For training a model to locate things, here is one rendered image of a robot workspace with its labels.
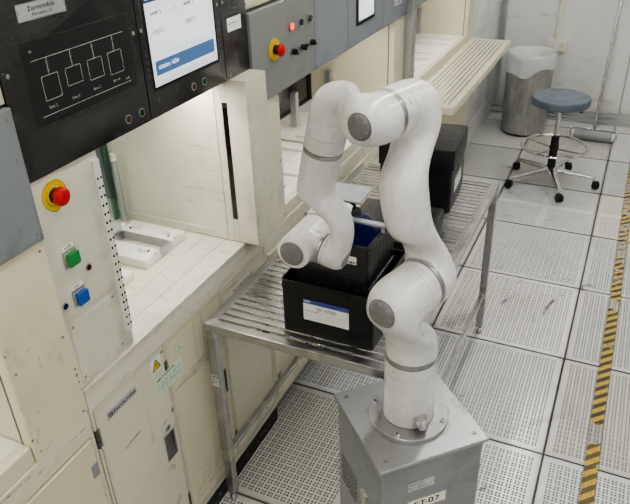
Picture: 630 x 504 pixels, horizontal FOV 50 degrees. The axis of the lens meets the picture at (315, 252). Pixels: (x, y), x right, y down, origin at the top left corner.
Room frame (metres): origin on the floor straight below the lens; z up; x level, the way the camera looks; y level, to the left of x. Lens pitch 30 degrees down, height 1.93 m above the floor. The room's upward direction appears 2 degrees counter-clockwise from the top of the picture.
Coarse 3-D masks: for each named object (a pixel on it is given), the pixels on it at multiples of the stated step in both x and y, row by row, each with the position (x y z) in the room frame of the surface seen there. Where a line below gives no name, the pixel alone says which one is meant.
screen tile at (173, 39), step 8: (176, 0) 1.72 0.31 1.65; (152, 8) 1.63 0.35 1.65; (160, 8) 1.66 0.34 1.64; (168, 8) 1.69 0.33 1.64; (152, 16) 1.63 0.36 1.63; (160, 16) 1.66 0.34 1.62; (168, 16) 1.69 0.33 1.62; (176, 16) 1.71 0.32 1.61; (152, 24) 1.63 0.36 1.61; (160, 24) 1.65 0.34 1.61; (176, 24) 1.71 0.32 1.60; (168, 32) 1.68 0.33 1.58; (176, 32) 1.71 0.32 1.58; (152, 40) 1.62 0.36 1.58; (160, 40) 1.65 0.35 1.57; (168, 40) 1.67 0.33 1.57; (176, 40) 1.70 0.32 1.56; (160, 48) 1.64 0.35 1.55; (168, 48) 1.67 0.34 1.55
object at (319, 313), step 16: (400, 256) 1.71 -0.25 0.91; (288, 272) 1.62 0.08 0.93; (288, 288) 1.57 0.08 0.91; (304, 288) 1.55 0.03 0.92; (320, 288) 1.53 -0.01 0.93; (288, 304) 1.58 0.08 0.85; (304, 304) 1.55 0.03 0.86; (320, 304) 1.53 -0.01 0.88; (336, 304) 1.51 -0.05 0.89; (352, 304) 1.49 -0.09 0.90; (288, 320) 1.58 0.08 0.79; (304, 320) 1.55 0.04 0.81; (320, 320) 1.53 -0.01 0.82; (336, 320) 1.51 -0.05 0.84; (352, 320) 1.49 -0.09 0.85; (368, 320) 1.47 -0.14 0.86; (320, 336) 1.53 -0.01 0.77; (336, 336) 1.51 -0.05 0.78; (352, 336) 1.49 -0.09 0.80; (368, 336) 1.47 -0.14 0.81
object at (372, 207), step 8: (368, 200) 2.20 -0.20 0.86; (376, 200) 2.20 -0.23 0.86; (360, 208) 2.14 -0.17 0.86; (368, 208) 2.14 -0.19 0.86; (376, 208) 2.13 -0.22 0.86; (432, 208) 2.12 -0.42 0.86; (440, 208) 2.12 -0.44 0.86; (376, 216) 2.07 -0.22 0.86; (432, 216) 2.06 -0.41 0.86; (440, 216) 2.06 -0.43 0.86; (440, 224) 2.06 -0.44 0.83; (440, 232) 2.07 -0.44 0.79; (400, 248) 1.89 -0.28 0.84
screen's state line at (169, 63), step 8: (208, 40) 1.83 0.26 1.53; (192, 48) 1.76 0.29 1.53; (200, 48) 1.79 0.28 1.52; (208, 48) 1.82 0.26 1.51; (176, 56) 1.69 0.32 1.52; (184, 56) 1.72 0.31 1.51; (192, 56) 1.76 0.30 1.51; (200, 56) 1.79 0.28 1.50; (160, 64) 1.63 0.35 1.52; (168, 64) 1.66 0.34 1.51; (176, 64) 1.69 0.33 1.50; (160, 72) 1.63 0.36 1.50
